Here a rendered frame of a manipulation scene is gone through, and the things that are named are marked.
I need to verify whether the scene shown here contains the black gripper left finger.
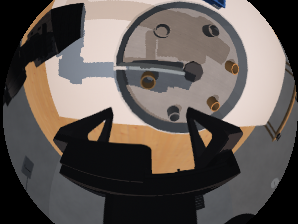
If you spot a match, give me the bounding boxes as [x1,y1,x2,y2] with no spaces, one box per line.
[57,107,114,142]

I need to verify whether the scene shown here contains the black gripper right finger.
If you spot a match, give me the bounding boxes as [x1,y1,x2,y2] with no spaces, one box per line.
[186,107,243,169]

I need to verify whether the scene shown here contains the bronze bushing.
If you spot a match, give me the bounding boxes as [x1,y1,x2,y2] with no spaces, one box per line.
[225,61,239,75]
[140,71,156,90]
[207,96,220,112]

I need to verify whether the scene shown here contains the dark grey metal sleeve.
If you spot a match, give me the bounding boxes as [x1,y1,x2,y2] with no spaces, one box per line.
[167,106,181,122]
[153,23,172,38]
[202,24,220,37]

